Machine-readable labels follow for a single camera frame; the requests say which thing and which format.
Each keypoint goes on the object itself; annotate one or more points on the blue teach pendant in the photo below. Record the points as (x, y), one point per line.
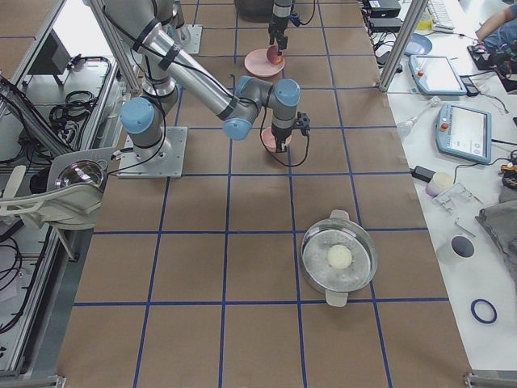
(435, 75)
(464, 133)

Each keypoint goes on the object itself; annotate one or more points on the aluminium frame post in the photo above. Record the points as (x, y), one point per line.
(407, 29)

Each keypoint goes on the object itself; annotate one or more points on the pink plate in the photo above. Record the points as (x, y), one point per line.
(256, 63)

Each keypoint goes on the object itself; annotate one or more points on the steel steamer pot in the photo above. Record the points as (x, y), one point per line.
(337, 284)

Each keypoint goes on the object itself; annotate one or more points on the purple white cup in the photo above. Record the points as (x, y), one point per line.
(440, 182)

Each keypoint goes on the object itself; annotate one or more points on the white steamed bun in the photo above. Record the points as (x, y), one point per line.
(339, 256)

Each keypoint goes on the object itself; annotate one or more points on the black power adapter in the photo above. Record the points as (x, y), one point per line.
(422, 174)

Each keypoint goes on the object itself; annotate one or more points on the light blue plate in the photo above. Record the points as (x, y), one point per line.
(418, 45)

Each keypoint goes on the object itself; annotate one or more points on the dark grey rice cooker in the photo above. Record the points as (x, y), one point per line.
(254, 9)

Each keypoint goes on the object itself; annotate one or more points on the steel bowl on chair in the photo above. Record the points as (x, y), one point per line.
(83, 171)

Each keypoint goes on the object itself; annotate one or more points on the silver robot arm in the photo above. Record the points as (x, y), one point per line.
(282, 13)
(145, 25)

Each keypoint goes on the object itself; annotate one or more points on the grey cloth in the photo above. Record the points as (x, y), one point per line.
(499, 222)

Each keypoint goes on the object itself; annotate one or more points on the far blue teach pendant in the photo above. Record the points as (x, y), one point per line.
(435, 75)

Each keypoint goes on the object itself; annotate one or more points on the near blue teach pendant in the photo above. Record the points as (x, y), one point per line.
(464, 133)

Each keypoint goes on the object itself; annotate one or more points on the small pink bowl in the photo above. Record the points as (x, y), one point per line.
(269, 142)

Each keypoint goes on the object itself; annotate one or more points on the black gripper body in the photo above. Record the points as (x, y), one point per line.
(279, 21)
(281, 136)

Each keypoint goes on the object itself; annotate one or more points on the red apple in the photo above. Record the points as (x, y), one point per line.
(274, 56)

